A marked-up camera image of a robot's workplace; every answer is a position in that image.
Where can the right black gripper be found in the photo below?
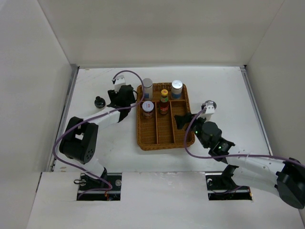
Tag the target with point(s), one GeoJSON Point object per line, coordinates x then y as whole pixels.
{"type": "Point", "coordinates": [181, 120]}

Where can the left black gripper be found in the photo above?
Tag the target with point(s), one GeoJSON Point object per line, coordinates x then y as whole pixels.
{"type": "Point", "coordinates": [113, 95]}

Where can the red sauce bottle yellow cap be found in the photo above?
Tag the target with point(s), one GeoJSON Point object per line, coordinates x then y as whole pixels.
{"type": "Point", "coordinates": [164, 102]}

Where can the white-lid jar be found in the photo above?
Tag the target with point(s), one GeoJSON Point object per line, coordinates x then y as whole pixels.
{"type": "Point", "coordinates": [147, 109]}

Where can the silver-lid salt shaker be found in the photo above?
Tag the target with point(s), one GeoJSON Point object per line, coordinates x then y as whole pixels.
{"type": "Point", "coordinates": [176, 89]}
{"type": "Point", "coordinates": [147, 89]}

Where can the black-cap white sauce bottle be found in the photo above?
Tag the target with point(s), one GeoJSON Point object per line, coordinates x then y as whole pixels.
{"type": "Point", "coordinates": [99, 102]}

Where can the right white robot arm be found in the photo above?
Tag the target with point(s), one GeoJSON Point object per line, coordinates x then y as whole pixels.
{"type": "Point", "coordinates": [283, 177]}

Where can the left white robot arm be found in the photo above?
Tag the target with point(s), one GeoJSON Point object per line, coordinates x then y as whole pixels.
{"type": "Point", "coordinates": [79, 145]}

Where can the brown wicker divided basket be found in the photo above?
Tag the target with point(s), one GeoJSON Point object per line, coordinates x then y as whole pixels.
{"type": "Point", "coordinates": [160, 130]}

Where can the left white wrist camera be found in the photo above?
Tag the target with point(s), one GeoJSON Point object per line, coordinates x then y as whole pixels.
{"type": "Point", "coordinates": [118, 81]}

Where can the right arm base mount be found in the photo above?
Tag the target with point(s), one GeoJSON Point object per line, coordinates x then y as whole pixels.
{"type": "Point", "coordinates": [220, 186]}

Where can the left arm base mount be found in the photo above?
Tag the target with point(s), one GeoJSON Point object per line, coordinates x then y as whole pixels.
{"type": "Point", "coordinates": [90, 189]}

